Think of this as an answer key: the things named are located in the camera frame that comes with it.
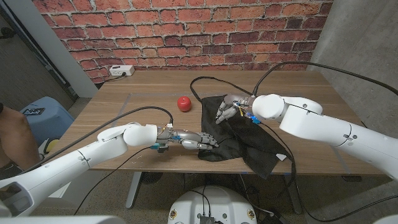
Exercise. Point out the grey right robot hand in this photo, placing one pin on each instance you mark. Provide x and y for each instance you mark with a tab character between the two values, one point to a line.
231	101

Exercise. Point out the white power strip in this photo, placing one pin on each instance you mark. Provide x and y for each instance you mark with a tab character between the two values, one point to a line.
121	70

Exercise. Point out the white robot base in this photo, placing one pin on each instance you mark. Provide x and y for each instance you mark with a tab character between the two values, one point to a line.
217	202

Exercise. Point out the blue plastic stool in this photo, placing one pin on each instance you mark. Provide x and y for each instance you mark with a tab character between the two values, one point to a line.
49	124

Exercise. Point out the seated person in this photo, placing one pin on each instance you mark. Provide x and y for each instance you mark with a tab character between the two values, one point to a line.
15	137

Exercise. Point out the yellow round object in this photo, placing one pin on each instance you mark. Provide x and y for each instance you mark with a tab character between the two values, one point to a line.
52	144

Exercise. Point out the black round floor object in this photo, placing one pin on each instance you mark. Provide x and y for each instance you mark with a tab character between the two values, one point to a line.
151	177

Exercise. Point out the grey door frame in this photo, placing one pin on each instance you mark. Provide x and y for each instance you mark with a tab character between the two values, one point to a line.
53	46

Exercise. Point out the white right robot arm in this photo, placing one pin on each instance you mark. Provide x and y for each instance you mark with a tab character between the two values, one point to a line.
311	124

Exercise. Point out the black box on floor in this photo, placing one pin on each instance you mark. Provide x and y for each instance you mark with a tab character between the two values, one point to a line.
273	219

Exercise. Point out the black cloth bag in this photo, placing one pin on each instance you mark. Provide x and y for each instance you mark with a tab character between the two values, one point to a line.
248	146

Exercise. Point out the red brick printed backdrop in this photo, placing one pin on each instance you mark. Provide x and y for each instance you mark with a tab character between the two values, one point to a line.
186	31

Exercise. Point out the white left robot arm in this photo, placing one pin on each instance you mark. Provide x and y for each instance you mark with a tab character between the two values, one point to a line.
62	165

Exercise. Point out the red ball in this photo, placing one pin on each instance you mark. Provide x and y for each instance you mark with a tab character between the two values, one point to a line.
184	104

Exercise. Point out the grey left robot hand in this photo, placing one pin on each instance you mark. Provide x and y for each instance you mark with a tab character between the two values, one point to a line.
189	137

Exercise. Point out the black label on bin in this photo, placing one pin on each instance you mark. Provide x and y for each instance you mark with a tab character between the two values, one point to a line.
33	111

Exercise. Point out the grey metal table leg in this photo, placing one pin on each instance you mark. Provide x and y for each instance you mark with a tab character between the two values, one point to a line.
289	202
133	189

